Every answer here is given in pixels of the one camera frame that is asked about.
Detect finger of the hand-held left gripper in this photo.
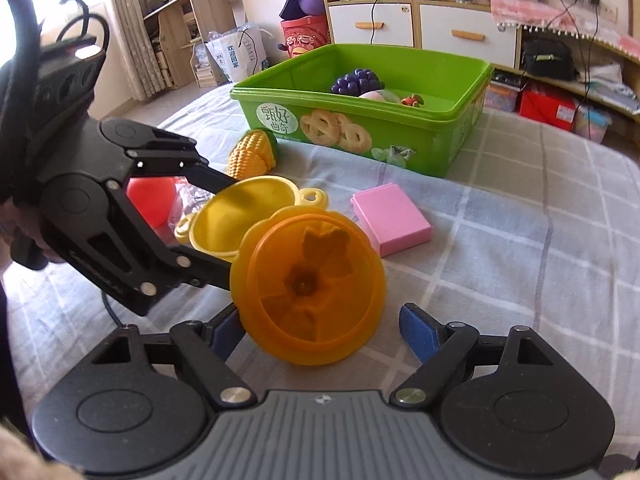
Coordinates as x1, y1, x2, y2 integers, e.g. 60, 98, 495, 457
50, 182, 235, 317
125, 129, 242, 195

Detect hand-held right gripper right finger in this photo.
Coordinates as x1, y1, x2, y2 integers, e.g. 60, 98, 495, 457
389, 303, 558, 407

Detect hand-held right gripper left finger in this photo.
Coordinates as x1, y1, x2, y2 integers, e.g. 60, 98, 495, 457
87, 304, 257, 408

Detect pink rubber duck toy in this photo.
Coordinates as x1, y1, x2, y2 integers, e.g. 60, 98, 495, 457
126, 176, 178, 246

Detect toy corn cob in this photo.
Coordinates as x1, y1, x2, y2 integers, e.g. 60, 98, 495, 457
227, 129, 280, 181

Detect orange toy lid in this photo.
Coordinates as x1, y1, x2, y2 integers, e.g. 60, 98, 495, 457
230, 206, 387, 367

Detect yellow toy pot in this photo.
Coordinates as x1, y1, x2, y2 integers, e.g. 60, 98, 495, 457
174, 175, 330, 263

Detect pink block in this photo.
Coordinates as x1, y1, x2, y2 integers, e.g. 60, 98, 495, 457
350, 183, 433, 258

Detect green plastic box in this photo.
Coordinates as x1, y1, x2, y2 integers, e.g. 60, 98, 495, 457
230, 43, 496, 179

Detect purple toy grapes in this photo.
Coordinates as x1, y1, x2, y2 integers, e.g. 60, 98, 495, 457
331, 68, 383, 97

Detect grey checkered blanket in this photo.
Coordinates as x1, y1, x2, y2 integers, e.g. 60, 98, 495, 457
0, 82, 640, 466

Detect white paper bag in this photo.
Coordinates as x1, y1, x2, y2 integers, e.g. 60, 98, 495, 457
206, 22, 268, 83

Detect beige curtain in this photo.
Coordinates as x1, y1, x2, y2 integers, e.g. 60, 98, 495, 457
102, 0, 167, 102

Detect wooden desk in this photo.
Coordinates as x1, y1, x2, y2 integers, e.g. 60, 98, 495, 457
142, 0, 238, 88

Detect red printed bag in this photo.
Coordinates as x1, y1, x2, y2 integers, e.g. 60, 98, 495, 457
279, 14, 331, 58

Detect wooden cabinet with white drawers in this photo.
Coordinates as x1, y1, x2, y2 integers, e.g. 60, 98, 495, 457
316, 0, 640, 116

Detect red box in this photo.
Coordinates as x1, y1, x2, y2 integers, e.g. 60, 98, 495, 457
517, 85, 576, 131

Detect clear storage box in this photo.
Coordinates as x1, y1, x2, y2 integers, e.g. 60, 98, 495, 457
575, 105, 613, 143

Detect black bag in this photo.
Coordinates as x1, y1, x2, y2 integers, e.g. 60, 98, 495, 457
522, 35, 576, 81

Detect pink checkered cloth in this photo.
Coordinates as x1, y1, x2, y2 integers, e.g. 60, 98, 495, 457
490, 0, 640, 53

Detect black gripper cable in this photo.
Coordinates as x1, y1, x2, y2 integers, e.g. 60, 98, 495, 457
0, 0, 111, 81

